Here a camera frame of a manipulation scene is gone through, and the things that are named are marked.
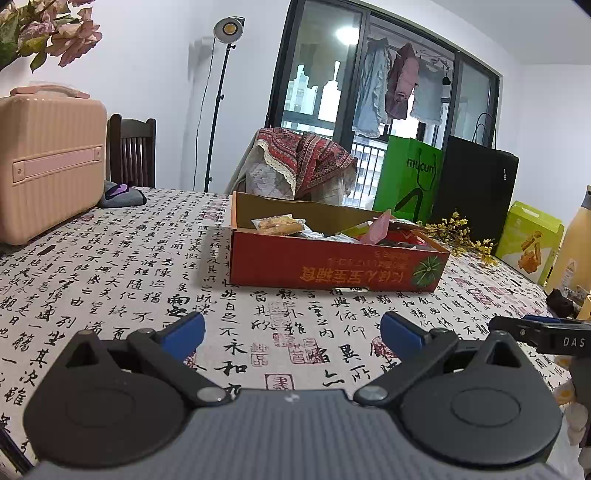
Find red cardboard box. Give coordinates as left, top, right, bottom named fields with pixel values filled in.
left=228, top=191, right=451, bottom=294

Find dark wooden chair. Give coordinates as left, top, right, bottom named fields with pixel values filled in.
left=107, top=114, right=158, bottom=189

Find hanging blue shirt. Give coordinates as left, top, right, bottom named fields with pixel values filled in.
left=353, top=39, right=393, bottom=139

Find pink suitcase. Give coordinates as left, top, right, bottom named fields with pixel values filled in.
left=0, top=85, right=108, bottom=246

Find pink artificial flowers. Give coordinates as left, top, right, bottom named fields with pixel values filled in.
left=0, top=0, right=103, bottom=70

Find dusky pink snack packet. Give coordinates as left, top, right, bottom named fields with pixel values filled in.
left=359, top=209, right=393, bottom=245

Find studio light on stand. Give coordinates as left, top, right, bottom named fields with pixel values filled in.
left=203, top=16, right=246, bottom=193

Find hanging pink garment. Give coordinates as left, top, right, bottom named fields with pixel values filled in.
left=385, top=42, right=421, bottom=121

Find chair with patterned cloth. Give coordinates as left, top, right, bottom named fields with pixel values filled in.
left=226, top=134, right=356, bottom=206

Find hanging pale grey garment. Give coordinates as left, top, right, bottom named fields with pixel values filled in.
left=410, top=62, right=446, bottom=126

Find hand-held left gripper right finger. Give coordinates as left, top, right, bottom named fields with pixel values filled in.
left=353, top=310, right=539, bottom=409

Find yellow-green snack box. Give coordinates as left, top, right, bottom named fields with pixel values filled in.
left=495, top=200, right=565, bottom=286

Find yellow bottle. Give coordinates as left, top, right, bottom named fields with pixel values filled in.
left=545, top=185, right=591, bottom=319

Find red patterned cloth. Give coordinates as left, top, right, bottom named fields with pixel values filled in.
left=255, top=128, right=358, bottom=201

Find orange cracker snack packet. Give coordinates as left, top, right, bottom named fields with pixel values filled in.
left=250, top=213, right=306, bottom=237

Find light green snack packet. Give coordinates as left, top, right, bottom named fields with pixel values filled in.
left=341, top=220, right=375, bottom=238

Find green paper bag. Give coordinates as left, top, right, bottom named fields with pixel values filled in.
left=373, top=134, right=445, bottom=224

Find dark framed glass door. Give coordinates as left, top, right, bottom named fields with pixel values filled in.
left=267, top=0, right=502, bottom=208

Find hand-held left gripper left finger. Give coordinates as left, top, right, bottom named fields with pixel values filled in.
left=62, top=310, right=232, bottom=409

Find yellow flower branch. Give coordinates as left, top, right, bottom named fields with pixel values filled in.
left=416, top=211, right=499, bottom=267

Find dark brown packet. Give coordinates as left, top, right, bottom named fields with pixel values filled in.
left=546, top=287, right=583, bottom=317

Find black paper bag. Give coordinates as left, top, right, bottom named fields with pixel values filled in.
left=431, top=112, right=520, bottom=257

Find grey purple cloth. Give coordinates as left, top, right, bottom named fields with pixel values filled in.
left=98, top=181, right=147, bottom=208

